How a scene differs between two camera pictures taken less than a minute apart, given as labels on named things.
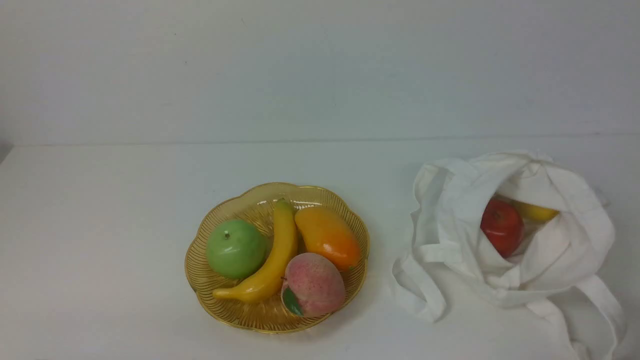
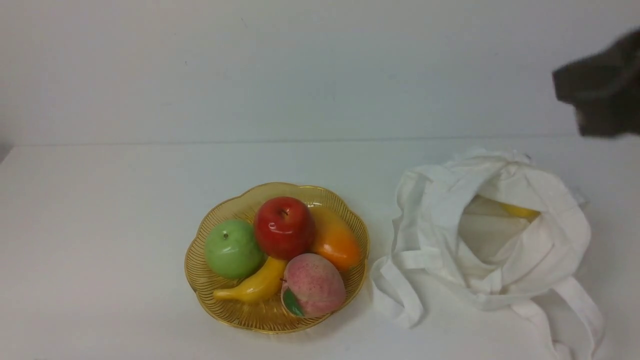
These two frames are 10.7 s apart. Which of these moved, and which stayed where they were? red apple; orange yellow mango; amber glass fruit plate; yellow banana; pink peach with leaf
Moved: red apple
Stayed: pink peach with leaf; yellow banana; amber glass fruit plate; orange yellow mango
